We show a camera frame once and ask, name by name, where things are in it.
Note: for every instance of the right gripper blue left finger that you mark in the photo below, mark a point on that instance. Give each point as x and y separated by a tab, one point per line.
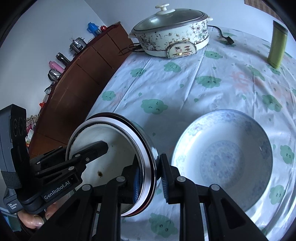
136	185

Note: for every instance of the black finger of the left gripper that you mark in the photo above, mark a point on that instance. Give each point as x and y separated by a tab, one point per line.
90	151

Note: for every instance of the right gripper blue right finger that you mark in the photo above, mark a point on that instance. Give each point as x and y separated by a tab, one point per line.
171	186

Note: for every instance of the white enamel bowl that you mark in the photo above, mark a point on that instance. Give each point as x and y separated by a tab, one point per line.
120	154

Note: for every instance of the stainless steel bowl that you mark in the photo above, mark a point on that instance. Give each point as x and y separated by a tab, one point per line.
147	156

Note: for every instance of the blue patterned white bowl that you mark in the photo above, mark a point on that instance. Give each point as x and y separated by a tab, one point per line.
228	148

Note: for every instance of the left hand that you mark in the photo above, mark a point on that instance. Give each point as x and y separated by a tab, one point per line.
33	221

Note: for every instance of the brown wooden sideboard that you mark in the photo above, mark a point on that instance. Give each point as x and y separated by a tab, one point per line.
79	87

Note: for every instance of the shiny steel container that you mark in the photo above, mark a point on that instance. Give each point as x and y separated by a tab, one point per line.
54	75

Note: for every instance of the pink bottle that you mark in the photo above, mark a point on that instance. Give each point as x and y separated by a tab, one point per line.
56	66

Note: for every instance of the black thermos flask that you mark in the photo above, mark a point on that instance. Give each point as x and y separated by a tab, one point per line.
62	59

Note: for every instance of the steel kettle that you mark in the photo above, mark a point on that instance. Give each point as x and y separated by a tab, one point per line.
77	45

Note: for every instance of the cloud-print plastic tablecloth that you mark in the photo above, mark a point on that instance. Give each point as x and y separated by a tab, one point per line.
165	96

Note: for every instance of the blue water bottle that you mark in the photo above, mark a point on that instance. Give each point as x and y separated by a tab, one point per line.
92	28

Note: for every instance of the small red object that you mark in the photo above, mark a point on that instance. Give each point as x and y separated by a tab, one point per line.
103	29

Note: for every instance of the floral electric cooking pot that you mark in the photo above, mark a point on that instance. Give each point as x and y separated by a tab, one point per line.
172	33

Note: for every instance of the green thermos bottle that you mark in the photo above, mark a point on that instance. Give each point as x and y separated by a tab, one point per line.
278	44

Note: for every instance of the bamboo window blind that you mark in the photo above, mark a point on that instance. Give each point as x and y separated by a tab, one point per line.
262	6

